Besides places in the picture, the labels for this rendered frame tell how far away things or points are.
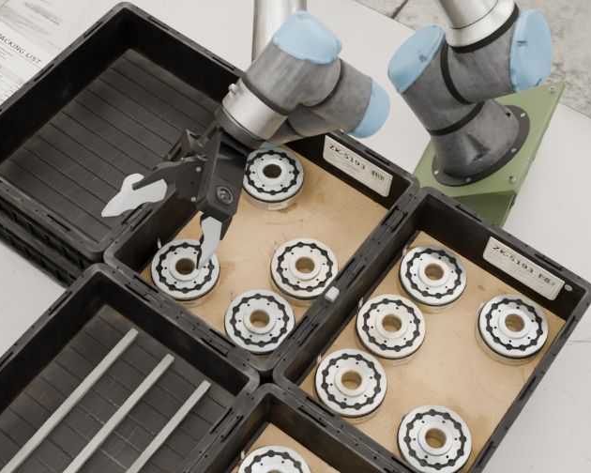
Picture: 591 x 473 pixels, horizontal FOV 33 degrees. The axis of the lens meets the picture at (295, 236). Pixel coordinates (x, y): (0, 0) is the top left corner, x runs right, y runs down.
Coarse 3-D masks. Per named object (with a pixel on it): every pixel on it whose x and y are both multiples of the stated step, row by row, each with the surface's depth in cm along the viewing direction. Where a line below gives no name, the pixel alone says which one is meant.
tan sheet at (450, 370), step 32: (384, 288) 154; (480, 288) 155; (512, 288) 155; (352, 320) 151; (448, 320) 152; (448, 352) 149; (480, 352) 150; (544, 352) 150; (352, 384) 146; (416, 384) 146; (448, 384) 147; (480, 384) 147; (512, 384) 147; (384, 416) 144; (480, 416) 144; (480, 448) 142
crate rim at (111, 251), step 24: (360, 144) 156; (168, 192) 149; (408, 192) 151; (144, 216) 147; (120, 240) 145; (120, 264) 143; (144, 288) 141; (336, 288) 142; (312, 312) 140; (216, 336) 138; (288, 336) 138
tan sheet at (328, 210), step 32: (320, 192) 163; (352, 192) 163; (192, 224) 158; (256, 224) 159; (288, 224) 159; (320, 224) 159; (352, 224) 160; (224, 256) 156; (256, 256) 156; (224, 288) 153; (256, 288) 153
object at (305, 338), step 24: (432, 192) 152; (408, 216) 149; (480, 216) 150; (384, 240) 147; (504, 240) 148; (360, 264) 145; (552, 264) 146; (576, 312) 142; (312, 336) 138; (288, 360) 136; (552, 360) 138; (288, 384) 135; (528, 384) 136; (312, 408) 133; (360, 432) 132; (504, 432) 133; (384, 456) 130; (480, 456) 131
